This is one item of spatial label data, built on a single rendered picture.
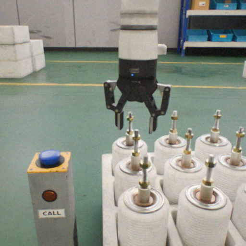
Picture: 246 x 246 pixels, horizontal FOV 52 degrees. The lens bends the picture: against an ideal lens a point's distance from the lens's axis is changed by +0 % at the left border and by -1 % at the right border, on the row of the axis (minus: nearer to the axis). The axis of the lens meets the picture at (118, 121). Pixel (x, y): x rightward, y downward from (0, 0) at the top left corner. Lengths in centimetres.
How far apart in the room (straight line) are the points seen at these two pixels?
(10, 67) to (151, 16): 261
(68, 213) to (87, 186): 45
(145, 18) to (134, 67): 9
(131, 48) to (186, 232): 35
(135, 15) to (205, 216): 37
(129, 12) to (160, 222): 37
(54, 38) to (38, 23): 43
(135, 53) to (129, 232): 32
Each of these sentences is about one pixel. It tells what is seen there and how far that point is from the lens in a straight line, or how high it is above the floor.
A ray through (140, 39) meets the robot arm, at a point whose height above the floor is 53.
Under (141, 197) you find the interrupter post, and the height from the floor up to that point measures 26.
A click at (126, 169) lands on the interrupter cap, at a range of 57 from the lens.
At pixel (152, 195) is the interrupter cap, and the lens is 50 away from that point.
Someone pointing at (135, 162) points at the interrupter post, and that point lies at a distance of 57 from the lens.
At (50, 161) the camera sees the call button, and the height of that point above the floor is 32.
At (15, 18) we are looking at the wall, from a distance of 617.
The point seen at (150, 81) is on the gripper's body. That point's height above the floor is 45.
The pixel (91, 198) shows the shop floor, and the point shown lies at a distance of 90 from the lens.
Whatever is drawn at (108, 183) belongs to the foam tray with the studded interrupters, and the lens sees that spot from 65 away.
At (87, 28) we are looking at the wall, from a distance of 569.
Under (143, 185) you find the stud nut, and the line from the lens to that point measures 46.
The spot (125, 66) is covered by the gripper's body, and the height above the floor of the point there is 48.
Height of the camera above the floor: 55
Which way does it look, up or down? 21 degrees down
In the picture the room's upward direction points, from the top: straight up
